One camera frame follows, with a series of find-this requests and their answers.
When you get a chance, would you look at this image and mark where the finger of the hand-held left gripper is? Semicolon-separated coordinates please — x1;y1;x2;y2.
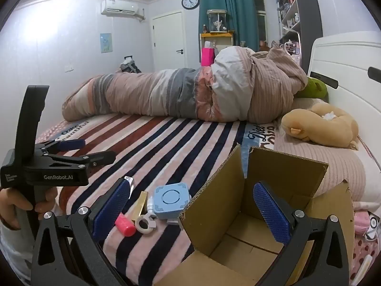
43;150;116;168
36;138;87;155

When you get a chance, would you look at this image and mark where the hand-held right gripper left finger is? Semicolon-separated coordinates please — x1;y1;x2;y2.
30;178;133;286

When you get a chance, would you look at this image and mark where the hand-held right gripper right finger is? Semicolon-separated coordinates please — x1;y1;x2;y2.
252;181;355;286

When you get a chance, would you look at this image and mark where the pink plastic cylinder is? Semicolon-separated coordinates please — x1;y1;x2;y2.
115;214;137;237

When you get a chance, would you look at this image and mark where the gold tube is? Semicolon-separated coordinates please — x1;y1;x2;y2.
131;191;149;221

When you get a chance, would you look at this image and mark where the white bottle with clear cap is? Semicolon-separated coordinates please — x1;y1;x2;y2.
124;176;134;199

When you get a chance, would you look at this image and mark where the white tape dispenser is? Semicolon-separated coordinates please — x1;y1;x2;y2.
135;197;157;234

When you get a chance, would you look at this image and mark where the brown cardboard box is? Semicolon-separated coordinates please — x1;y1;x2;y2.
155;143;356;286

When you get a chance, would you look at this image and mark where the blue square plastic device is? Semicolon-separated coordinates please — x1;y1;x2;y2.
153;182;191;221

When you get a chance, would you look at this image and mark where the person's left forearm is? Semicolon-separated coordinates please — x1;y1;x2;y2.
0;222;35;277

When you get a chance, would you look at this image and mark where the person's left hand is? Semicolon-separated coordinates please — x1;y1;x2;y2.
0;188;58;230

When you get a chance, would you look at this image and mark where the striped fleece blanket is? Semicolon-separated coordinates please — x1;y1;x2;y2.
36;112;286;286

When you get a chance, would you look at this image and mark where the pink ribbed pillow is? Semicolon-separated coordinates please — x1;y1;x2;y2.
272;122;366;203

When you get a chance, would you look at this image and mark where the pink and grey quilt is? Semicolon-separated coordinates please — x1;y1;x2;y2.
61;42;308;123

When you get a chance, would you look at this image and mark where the pink plush toy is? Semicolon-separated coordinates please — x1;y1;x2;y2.
353;210;381;242

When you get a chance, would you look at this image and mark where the pink polka dot cloth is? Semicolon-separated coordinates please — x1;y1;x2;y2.
348;238;381;281

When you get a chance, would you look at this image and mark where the brown plush toy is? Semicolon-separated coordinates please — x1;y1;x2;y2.
281;103;359;148

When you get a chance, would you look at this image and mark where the white door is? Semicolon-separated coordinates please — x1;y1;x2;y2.
152;12;186;73

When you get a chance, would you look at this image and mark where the green plush toy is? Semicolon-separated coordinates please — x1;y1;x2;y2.
295;77;328;99

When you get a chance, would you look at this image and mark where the white air conditioner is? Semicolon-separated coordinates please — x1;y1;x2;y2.
100;0;146;22

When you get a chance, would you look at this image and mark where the pink bag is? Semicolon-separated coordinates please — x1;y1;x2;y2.
201;48;215;66

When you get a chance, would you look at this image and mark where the yellow side table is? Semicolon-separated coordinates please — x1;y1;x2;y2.
199;32;234;63

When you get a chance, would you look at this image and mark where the white bed headboard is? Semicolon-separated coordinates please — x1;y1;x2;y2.
306;31;381;173

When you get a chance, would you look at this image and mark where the glass display case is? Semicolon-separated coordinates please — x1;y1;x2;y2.
207;9;230;34

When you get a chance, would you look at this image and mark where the teal curtain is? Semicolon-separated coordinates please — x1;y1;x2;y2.
199;0;259;54

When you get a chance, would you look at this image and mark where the tall storage shelf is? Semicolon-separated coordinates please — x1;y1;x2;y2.
275;0;323;66

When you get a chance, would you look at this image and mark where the small wall poster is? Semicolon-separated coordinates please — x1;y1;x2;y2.
100;33;112;52

